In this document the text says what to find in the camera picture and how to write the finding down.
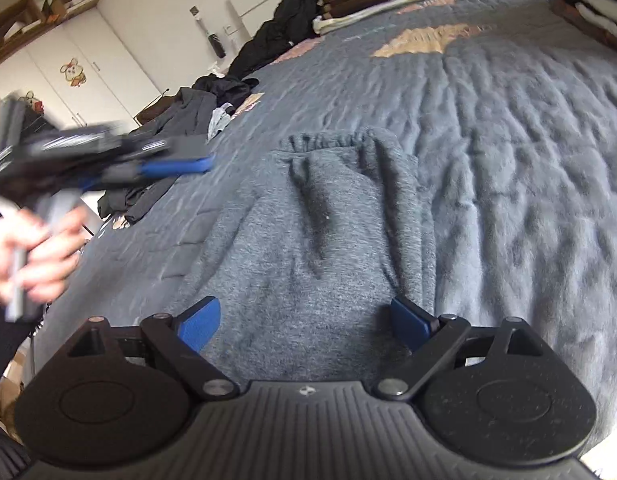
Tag pile of dark grey clothes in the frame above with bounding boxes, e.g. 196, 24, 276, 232
97, 87, 224, 223

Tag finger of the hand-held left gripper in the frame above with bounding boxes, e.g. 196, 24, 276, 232
121, 136, 208, 160
101, 156, 215, 186

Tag brown hoodie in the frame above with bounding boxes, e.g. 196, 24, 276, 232
134, 89, 172, 126

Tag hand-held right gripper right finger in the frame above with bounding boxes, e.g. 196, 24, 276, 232
373, 296, 554, 402

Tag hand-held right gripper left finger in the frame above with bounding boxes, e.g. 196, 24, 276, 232
68, 296, 239, 402

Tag white cloth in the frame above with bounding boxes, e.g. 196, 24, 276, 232
207, 102, 234, 141

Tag black crumpled garment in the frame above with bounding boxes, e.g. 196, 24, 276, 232
193, 74, 260, 108

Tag cartoon mouse sticker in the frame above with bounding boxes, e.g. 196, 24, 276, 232
58, 57, 88, 87

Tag black hairbrush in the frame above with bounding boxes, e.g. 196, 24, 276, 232
196, 17, 228, 59

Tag white wardrobe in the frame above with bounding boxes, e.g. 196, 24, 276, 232
0, 10, 162, 133

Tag grey sweatpants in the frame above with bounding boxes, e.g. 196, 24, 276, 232
161, 129, 439, 396

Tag brown cardboard box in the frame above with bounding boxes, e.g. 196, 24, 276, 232
0, 0, 42, 46
41, 0, 105, 26

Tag grey quilted bed cover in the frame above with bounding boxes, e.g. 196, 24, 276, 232
31, 0, 617, 441

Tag person's left hand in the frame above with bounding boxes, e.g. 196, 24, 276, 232
0, 206, 88, 307

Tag black jacket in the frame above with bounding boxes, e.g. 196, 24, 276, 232
227, 0, 362, 81

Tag person's left forearm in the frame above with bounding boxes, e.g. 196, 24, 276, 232
0, 287, 44, 396

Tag plush toy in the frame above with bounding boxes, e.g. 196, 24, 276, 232
16, 91, 45, 113

